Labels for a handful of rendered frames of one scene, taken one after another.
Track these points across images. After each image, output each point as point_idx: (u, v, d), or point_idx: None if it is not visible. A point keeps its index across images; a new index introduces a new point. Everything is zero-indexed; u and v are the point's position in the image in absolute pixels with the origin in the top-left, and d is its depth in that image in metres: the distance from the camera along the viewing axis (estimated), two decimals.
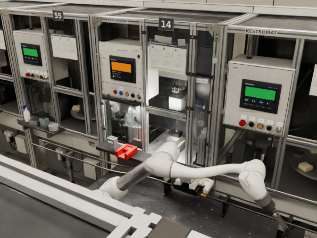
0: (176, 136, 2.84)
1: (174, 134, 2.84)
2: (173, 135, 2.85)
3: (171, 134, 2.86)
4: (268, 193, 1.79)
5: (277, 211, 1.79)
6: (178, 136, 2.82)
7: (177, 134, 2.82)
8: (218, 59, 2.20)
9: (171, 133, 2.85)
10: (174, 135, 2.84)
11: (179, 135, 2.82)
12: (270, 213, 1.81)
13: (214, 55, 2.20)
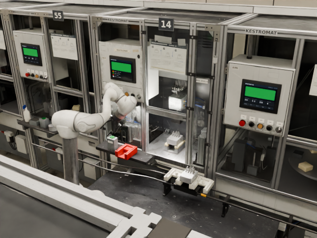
0: (176, 123, 2.78)
1: (174, 120, 2.78)
2: (174, 122, 2.79)
3: (171, 121, 2.80)
4: None
5: None
6: (179, 123, 2.77)
7: (178, 121, 2.77)
8: (218, 59, 2.20)
9: (171, 119, 2.79)
10: (175, 122, 2.79)
11: (179, 121, 2.76)
12: (115, 122, 2.68)
13: (214, 55, 2.20)
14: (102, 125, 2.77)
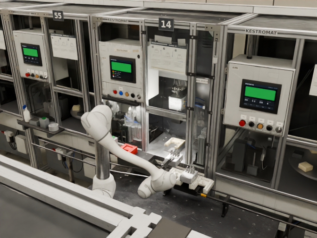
0: (176, 123, 2.78)
1: (174, 120, 2.78)
2: (174, 122, 2.79)
3: (171, 121, 2.80)
4: None
5: None
6: (179, 123, 2.77)
7: (178, 121, 2.77)
8: (218, 59, 2.20)
9: (171, 119, 2.79)
10: (175, 122, 2.79)
11: (179, 121, 2.76)
12: None
13: (214, 55, 2.20)
14: (171, 158, 2.44)
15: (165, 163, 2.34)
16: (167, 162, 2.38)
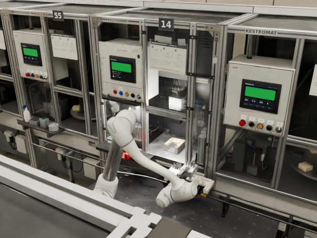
0: (176, 123, 2.78)
1: (174, 120, 2.78)
2: (174, 122, 2.79)
3: (171, 121, 2.80)
4: None
5: None
6: (179, 123, 2.77)
7: (178, 121, 2.77)
8: (218, 59, 2.20)
9: (171, 119, 2.79)
10: (175, 122, 2.79)
11: (179, 121, 2.76)
12: None
13: (214, 55, 2.20)
14: (187, 168, 2.44)
15: (182, 173, 2.34)
16: (183, 173, 2.38)
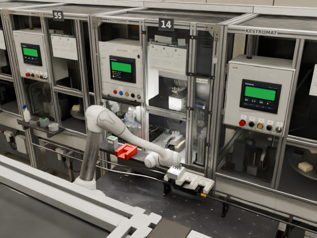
0: (176, 123, 2.78)
1: (174, 120, 2.78)
2: (174, 122, 2.79)
3: (171, 121, 2.80)
4: None
5: None
6: (179, 123, 2.77)
7: (178, 121, 2.77)
8: (218, 59, 2.20)
9: (171, 119, 2.79)
10: (175, 122, 2.79)
11: (179, 121, 2.76)
12: None
13: (214, 55, 2.20)
14: (172, 137, 2.80)
15: (168, 140, 2.71)
16: (169, 140, 2.74)
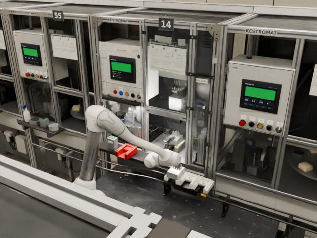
0: (176, 123, 2.78)
1: (174, 120, 2.78)
2: (174, 122, 2.79)
3: (171, 121, 2.80)
4: None
5: None
6: (179, 123, 2.77)
7: (178, 121, 2.77)
8: (218, 59, 2.20)
9: (171, 119, 2.79)
10: (175, 122, 2.79)
11: (179, 121, 2.76)
12: None
13: (214, 55, 2.20)
14: (172, 138, 2.81)
15: (168, 140, 2.71)
16: (169, 140, 2.75)
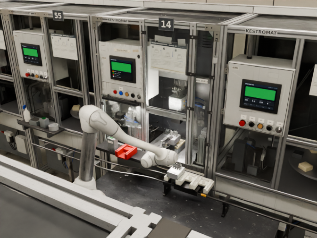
0: (176, 123, 2.78)
1: (174, 120, 2.78)
2: (174, 122, 2.79)
3: (171, 121, 2.80)
4: None
5: None
6: (179, 123, 2.77)
7: (178, 121, 2.77)
8: (218, 59, 2.20)
9: (171, 119, 2.79)
10: (175, 122, 2.79)
11: (179, 121, 2.76)
12: None
13: (214, 55, 2.20)
14: (170, 137, 2.76)
15: (165, 140, 2.66)
16: (166, 140, 2.70)
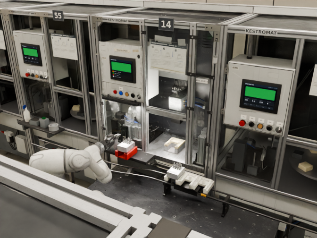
0: (176, 123, 2.78)
1: (174, 120, 2.78)
2: (174, 122, 2.79)
3: (171, 121, 2.80)
4: (101, 152, 2.41)
5: (108, 145, 2.51)
6: (179, 123, 2.77)
7: (178, 121, 2.77)
8: (218, 59, 2.20)
9: (171, 119, 2.79)
10: (175, 122, 2.79)
11: (179, 121, 2.76)
12: None
13: (214, 55, 2.20)
14: (117, 135, 2.61)
15: (110, 136, 2.51)
16: (112, 137, 2.55)
